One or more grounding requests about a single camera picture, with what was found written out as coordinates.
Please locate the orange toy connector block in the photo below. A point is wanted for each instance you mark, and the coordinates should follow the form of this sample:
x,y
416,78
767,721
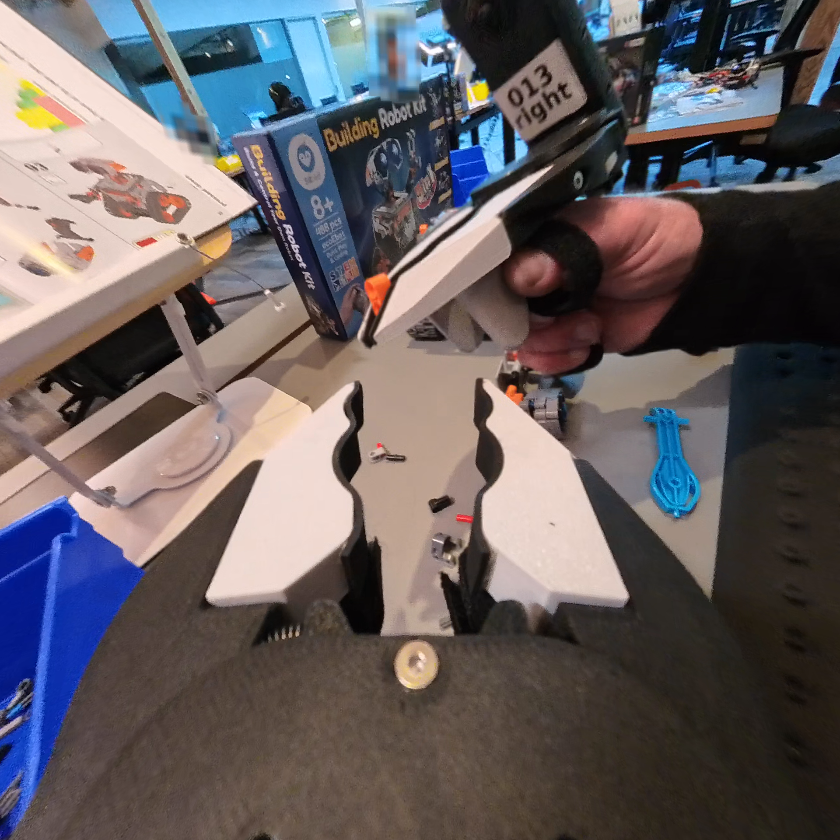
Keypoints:
x,y
374,292

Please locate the wooden table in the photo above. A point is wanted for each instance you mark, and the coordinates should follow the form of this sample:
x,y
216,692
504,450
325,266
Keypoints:
x,y
709,111

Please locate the white stand base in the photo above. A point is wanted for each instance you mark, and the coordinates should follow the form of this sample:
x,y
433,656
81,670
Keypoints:
x,y
262,407

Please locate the dark grey toy connector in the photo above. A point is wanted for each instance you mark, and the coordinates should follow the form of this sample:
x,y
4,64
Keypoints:
x,y
446,548

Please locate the blue plastic bin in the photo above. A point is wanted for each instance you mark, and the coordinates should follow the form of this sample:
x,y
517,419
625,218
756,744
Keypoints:
x,y
65,590

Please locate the blue toy kit box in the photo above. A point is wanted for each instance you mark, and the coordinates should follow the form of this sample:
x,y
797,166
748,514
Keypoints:
x,y
308,216

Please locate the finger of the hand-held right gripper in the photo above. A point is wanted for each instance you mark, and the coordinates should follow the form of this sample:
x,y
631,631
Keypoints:
x,y
479,210
446,282

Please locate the white red black connector piece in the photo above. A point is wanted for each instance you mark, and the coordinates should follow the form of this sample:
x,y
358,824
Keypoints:
x,y
377,453

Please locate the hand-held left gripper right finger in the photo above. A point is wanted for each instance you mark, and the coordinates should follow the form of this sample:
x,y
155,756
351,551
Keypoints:
x,y
551,531

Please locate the black toy car box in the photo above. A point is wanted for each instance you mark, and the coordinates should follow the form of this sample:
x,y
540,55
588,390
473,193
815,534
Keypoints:
x,y
630,72

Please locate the black mesh office chair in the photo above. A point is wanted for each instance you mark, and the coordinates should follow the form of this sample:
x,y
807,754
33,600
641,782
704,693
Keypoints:
x,y
794,131

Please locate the instruction booklet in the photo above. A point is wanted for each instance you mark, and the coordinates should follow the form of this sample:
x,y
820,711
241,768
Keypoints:
x,y
98,184

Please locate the black toy bushing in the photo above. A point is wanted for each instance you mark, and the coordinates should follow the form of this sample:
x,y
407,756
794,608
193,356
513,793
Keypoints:
x,y
441,504

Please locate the black studded mat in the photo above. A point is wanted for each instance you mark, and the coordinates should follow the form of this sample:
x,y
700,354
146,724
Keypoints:
x,y
781,525

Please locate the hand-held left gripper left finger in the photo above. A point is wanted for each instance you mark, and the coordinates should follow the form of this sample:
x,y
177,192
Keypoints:
x,y
289,525

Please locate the person's right hand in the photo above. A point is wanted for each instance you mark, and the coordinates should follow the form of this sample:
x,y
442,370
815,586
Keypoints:
x,y
643,262

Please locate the stacked blue storage bins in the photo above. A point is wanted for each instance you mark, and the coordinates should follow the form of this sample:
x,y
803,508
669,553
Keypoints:
x,y
467,170

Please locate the grey orange toy robot head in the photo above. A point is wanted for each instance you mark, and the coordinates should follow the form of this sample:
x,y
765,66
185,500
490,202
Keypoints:
x,y
548,403

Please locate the pile of grey toy parts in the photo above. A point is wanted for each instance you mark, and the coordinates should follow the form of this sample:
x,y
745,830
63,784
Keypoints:
x,y
16,709

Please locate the person's right forearm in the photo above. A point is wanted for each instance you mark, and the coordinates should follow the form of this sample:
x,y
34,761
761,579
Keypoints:
x,y
754,262

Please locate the blue plastic toy tool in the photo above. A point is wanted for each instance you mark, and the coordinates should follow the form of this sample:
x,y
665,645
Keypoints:
x,y
674,485

